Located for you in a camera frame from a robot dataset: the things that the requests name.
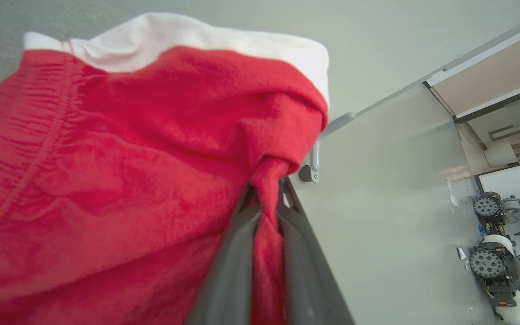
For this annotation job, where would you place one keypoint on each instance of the grey partition leg with caster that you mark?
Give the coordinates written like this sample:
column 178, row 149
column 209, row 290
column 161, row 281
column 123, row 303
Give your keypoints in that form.
column 316, row 158

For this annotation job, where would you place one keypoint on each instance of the beige wooden door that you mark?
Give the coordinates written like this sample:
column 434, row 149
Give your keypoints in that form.
column 494, row 76

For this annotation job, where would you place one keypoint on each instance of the red white shorts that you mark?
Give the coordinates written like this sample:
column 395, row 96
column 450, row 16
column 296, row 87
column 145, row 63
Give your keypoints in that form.
column 129, row 158

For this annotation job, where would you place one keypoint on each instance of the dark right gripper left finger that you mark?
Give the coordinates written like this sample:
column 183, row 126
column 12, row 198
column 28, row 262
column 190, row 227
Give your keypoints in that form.
column 230, row 271

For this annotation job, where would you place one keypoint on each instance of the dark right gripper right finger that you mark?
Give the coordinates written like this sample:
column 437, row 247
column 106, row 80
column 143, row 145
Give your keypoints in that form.
column 307, row 271

